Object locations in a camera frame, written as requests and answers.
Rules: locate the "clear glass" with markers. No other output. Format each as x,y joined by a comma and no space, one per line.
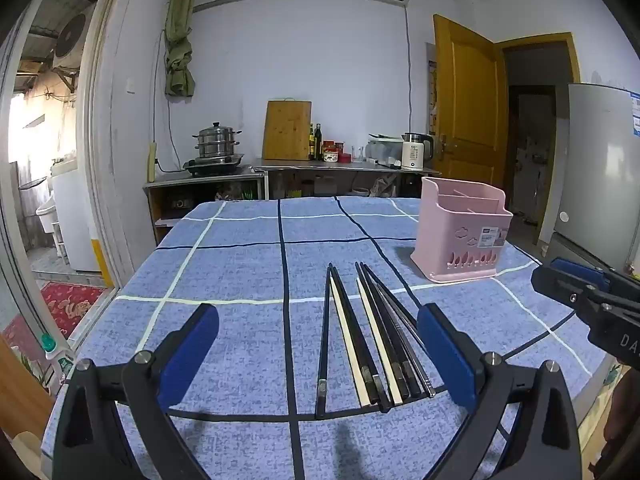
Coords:
358,153

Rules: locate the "yellow wooden door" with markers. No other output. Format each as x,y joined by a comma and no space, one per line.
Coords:
470,110

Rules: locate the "red lid jar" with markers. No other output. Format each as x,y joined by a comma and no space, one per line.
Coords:
330,152

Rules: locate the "outdoor air conditioner unit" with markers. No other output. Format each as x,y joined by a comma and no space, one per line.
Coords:
70,40

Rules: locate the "metal chopstick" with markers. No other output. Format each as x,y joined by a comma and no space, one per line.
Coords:
400,317
408,345

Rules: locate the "yellow door frame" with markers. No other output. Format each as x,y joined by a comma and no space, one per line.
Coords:
540,39

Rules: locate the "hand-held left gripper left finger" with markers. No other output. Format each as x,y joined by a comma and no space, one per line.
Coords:
192,345

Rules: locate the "low steel stove stand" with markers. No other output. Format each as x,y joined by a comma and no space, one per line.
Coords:
200,180

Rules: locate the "person's right forearm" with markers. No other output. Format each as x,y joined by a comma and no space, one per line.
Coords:
622,400

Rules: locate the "wooden cutting board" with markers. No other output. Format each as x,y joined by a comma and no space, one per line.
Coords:
286,130

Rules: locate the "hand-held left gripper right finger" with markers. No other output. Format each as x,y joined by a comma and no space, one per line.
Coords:
445,345

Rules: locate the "green tied curtain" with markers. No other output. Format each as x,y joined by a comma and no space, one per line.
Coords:
179,35

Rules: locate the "cream chopstick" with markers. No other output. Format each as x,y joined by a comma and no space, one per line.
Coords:
377,340
353,360

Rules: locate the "pink plastic utensil holder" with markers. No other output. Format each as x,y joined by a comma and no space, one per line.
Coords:
450,230

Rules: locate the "red patterned rug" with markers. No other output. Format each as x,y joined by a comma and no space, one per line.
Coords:
70,305

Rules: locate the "steel steamer pot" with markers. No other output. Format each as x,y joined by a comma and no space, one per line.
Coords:
216,142

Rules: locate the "silver refrigerator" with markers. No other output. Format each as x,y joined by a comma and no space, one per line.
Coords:
600,170

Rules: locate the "wall poster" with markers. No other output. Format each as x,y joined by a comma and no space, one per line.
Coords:
432,95

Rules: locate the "white washing machine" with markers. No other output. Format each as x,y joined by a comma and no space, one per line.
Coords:
75,220

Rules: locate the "green cap plastic bottle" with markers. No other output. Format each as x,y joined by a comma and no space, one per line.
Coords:
60,362

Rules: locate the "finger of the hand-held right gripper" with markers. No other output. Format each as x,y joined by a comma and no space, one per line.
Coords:
580,270
557,282

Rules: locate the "white electric kettle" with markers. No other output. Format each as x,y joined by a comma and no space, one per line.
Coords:
412,155

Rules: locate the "white plastic storage box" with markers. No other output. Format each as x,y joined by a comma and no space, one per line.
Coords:
382,150

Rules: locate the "dark sauce bottle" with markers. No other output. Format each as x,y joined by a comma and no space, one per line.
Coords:
311,142
318,142

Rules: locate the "blue checked tablecloth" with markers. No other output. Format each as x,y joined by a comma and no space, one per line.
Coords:
240,280

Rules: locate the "black gas stove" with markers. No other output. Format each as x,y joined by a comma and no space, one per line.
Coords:
212,165

